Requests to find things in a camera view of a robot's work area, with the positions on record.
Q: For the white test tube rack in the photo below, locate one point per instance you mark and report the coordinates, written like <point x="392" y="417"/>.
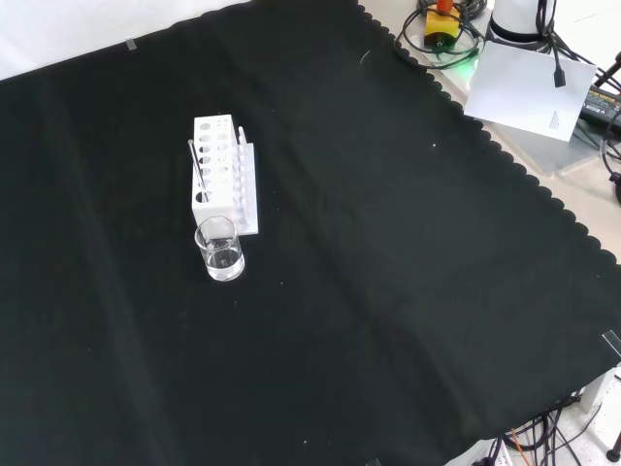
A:
<point x="218" y="201"/>

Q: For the glass rod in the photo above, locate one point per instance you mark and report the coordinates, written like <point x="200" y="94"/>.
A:
<point x="196" y="170"/>

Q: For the black bench cloth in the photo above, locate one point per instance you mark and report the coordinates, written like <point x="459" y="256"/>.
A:
<point x="369" y="272"/>

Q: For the clear glass beaker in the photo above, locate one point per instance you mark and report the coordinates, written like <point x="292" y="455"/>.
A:
<point x="220" y="257"/>

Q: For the yellow stop button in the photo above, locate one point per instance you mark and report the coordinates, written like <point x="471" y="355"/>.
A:
<point x="441" y="25"/>

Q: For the white paper sheet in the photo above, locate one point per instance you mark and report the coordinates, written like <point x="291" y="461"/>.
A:
<point x="524" y="92"/>

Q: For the grey tape strip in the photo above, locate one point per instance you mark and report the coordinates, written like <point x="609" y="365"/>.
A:
<point x="612" y="342"/>
<point x="131" y="44"/>

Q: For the black power adapter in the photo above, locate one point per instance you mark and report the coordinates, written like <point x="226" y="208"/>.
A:
<point x="601" y="104"/>

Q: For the black tripod leg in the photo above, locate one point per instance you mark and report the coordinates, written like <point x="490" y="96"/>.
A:
<point x="609" y="73"/>

